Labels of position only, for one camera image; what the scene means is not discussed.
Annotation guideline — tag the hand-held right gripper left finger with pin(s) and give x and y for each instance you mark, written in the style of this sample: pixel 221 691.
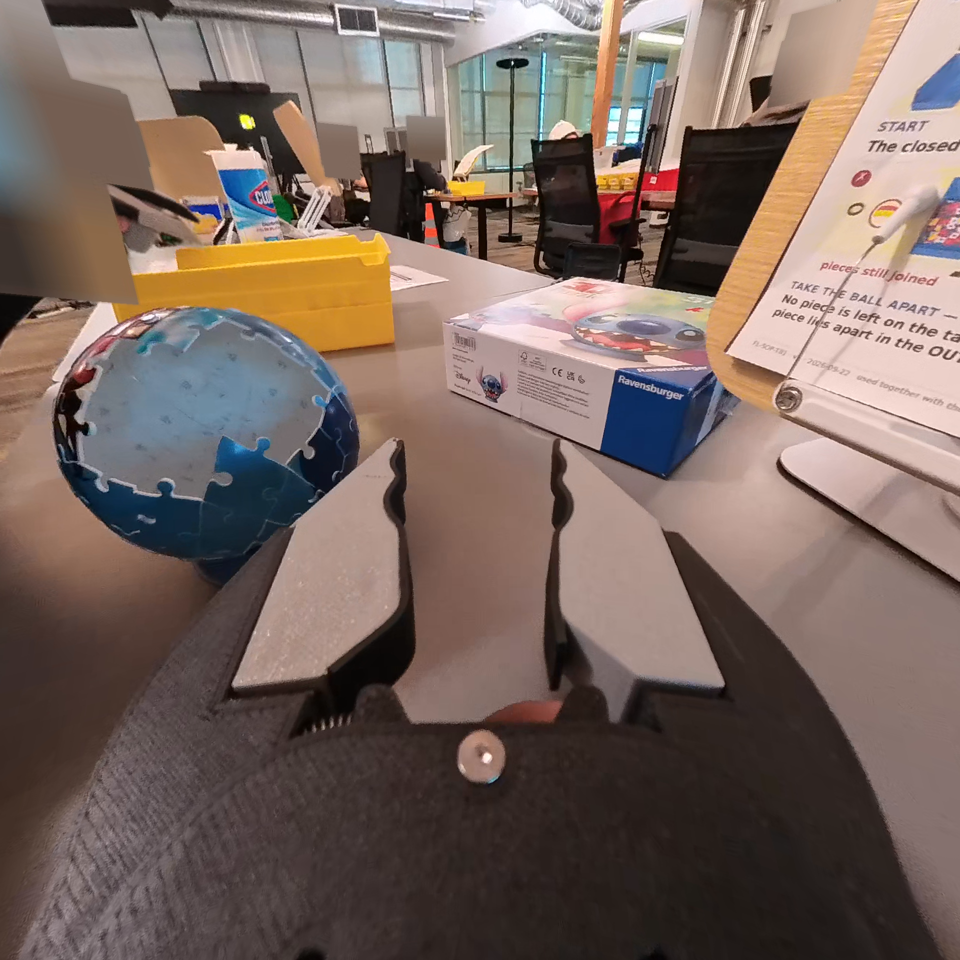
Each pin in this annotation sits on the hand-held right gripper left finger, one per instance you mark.
pixel 322 600

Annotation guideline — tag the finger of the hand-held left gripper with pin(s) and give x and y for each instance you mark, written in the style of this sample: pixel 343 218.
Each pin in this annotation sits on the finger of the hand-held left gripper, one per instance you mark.
pixel 161 206
pixel 150 234

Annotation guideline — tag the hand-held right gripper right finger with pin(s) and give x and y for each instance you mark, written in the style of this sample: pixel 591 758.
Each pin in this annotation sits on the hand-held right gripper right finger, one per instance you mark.
pixel 637 600

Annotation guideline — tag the blue ball stand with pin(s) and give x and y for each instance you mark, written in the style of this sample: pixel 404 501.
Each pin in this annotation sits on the blue ball stand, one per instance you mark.
pixel 225 570

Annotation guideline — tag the yellow plastic bin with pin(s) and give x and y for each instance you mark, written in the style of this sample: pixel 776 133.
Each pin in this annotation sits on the yellow plastic bin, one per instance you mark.
pixel 360 326
pixel 300 285
pixel 465 188

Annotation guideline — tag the blue puzzle ball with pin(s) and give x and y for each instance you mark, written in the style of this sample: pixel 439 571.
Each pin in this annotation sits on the blue puzzle ball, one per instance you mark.
pixel 172 420

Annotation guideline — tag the white and blue puzzle box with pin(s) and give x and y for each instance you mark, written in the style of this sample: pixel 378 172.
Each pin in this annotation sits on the white and blue puzzle box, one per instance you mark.
pixel 570 375

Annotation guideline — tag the person's right hand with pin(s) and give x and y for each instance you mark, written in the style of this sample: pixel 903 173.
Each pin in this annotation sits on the person's right hand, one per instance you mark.
pixel 525 712

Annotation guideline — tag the disinfecting wipes canister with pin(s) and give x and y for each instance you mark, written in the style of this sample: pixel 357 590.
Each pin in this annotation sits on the disinfecting wipes canister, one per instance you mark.
pixel 247 202

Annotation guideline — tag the black monitor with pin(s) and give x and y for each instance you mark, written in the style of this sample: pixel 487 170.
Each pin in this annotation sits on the black monitor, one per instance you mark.
pixel 202 109

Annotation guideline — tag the white folding stand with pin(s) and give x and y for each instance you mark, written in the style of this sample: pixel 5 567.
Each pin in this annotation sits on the white folding stand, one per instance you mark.
pixel 315 210

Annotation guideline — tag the white paper label sheet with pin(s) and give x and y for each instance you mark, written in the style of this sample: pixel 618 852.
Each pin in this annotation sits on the white paper label sheet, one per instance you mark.
pixel 416 277

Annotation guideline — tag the small air vent grille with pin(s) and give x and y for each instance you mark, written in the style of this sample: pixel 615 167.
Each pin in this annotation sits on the small air vent grille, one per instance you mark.
pixel 356 19

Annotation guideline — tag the orange traffic cone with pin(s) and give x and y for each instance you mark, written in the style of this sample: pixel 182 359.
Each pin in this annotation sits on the orange traffic cone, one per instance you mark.
pixel 431 229

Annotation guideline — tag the white instruction sheet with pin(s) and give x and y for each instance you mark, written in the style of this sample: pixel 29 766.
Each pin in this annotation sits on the white instruction sheet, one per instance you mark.
pixel 862 315

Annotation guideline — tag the black floor lamp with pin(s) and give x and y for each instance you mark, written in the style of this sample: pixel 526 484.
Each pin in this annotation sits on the black floor lamp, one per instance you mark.
pixel 513 62

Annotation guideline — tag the red cloth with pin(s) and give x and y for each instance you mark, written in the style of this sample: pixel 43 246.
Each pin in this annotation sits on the red cloth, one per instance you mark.
pixel 619 210

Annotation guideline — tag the black office chair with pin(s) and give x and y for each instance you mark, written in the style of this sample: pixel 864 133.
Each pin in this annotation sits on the black office chair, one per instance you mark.
pixel 570 187
pixel 712 195

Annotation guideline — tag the white cap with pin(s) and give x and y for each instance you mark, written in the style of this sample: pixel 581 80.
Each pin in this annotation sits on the white cap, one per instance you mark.
pixel 570 131

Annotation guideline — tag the row of yellow bins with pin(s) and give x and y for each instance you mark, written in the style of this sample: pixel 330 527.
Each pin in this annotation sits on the row of yellow bins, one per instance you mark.
pixel 619 182

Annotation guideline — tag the wooden pillar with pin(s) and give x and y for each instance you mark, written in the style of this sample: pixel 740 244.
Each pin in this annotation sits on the wooden pillar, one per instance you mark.
pixel 607 75

